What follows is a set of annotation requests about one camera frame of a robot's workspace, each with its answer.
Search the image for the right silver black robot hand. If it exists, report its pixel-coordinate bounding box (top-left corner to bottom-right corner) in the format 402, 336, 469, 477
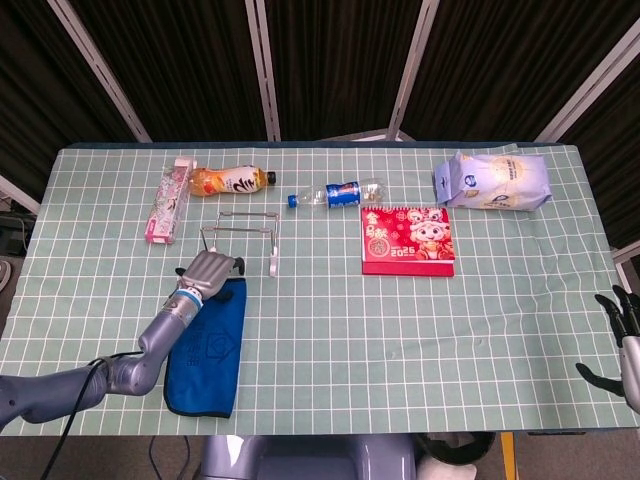
574, 284, 640, 411

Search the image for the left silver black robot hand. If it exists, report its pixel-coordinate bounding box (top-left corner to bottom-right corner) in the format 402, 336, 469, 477
177, 249, 247, 304

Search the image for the blue towel with dark back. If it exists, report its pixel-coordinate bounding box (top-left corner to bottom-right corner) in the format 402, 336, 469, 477
163, 268, 249, 420

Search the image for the lavender robot base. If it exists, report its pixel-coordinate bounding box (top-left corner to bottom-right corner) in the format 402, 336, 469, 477
199, 433, 419, 480

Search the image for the pink floral toothpaste box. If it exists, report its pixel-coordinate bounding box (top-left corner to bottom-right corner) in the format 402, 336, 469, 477
144, 156, 197, 246

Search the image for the orange tea drink bottle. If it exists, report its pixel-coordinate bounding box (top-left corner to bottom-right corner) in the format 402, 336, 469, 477
188, 166, 278, 199

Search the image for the clear bottle with blue label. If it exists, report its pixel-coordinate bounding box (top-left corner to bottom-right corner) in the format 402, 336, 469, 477
286, 177, 387, 210

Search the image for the black waste bin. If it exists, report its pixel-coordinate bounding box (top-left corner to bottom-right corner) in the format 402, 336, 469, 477
417, 432, 496, 480

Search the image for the red desk calendar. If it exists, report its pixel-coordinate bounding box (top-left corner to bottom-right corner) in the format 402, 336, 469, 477
360, 204, 457, 277

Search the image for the green checkered tablecloth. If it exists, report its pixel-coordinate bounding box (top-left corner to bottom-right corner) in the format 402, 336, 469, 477
0, 142, 640, 437

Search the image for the lavender tissue pack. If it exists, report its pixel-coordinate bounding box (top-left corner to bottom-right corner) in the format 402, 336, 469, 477
432, 149, 551, 214

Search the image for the metal wire rack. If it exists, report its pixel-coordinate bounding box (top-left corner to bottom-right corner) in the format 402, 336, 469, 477
199, 209, 281, 279

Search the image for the white divider frame post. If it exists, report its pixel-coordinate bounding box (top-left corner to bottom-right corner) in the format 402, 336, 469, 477
0, 174, 41, 215
243, 0, 282, 142
612, 244, 640, 291
534, 22, 640, 144
47, 0, 152, 144
387, 0, 441, 142

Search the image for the black floor cable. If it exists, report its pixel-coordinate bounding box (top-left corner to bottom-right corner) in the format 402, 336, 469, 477
148, 435, 194, 480

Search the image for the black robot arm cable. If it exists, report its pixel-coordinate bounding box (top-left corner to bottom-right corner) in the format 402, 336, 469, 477
39, 349, 144, 480

